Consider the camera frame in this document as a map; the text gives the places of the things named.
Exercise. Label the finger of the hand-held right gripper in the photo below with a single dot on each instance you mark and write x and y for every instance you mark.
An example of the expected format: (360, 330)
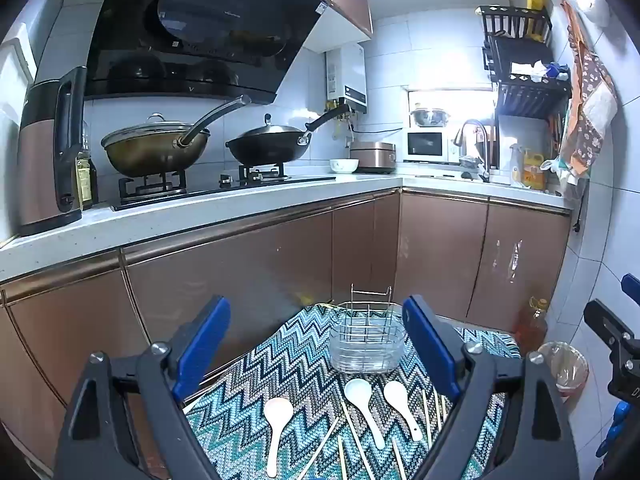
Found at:
(631, 290)
(607, 322)

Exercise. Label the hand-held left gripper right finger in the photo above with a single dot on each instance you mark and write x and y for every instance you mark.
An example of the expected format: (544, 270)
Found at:
(431, 347)

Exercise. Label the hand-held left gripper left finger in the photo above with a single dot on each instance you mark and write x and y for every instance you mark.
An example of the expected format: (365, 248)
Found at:
(200, 347)

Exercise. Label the white ceramic spoon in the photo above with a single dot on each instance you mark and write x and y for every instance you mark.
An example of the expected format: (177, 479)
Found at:
(277, 412)
(357, 392)
(395, 392)

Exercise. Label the person's right hand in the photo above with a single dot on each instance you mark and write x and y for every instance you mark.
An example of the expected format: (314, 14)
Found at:
(612, 430)

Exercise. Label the clear trash bin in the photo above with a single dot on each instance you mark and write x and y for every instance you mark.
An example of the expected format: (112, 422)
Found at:
(562, 370)

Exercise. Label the large cooking oil bottle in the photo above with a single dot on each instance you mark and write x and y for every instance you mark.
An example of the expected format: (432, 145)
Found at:
(531, 327)

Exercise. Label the zigzag patterned table mat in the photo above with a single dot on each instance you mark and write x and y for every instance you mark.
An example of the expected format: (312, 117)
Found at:
(300, 360)

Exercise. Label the white plastic bag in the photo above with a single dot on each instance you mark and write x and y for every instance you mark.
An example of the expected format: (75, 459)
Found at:
(555, 172)

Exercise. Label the black gas stove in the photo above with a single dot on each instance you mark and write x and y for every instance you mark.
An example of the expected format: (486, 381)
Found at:
(200, 195)

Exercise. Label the yellow detergent bottle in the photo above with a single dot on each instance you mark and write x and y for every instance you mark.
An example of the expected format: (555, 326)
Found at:
(533, 172)

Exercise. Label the brown patterned cloth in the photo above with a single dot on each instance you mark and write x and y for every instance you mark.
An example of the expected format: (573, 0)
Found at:
(590, 110)

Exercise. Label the brown rice cooker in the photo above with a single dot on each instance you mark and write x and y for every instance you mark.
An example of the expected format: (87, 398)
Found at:
(372, 157)

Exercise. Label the golden wok with glass lid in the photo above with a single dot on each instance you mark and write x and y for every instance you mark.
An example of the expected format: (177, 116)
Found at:
(150, 152)

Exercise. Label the white bowl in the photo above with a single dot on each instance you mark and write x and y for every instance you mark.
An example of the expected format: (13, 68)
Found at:
(344, 165)

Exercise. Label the white microwave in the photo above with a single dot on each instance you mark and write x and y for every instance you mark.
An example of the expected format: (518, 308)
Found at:
(425, 145)

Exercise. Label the glass oil bottle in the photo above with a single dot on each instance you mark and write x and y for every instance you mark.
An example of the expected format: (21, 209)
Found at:
(86, 180)

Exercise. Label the steel faucet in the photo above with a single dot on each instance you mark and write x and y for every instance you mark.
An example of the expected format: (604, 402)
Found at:
(484, 150)

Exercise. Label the black wok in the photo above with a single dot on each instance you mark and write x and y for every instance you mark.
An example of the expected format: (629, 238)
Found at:
(265, 147)

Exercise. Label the black kitchen rack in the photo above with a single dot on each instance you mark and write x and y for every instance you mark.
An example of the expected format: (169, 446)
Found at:
(530, 95)

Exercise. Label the steel pot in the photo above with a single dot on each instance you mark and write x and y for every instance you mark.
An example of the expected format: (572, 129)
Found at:
(430, 116)

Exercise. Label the brown electric kettle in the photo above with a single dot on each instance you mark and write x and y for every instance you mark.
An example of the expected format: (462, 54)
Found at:
(40, 160)

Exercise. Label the white water heater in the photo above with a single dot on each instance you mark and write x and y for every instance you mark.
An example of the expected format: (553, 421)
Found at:
(350, 75)

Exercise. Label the black range hood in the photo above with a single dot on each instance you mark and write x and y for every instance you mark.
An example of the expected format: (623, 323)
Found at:
(200, 35)

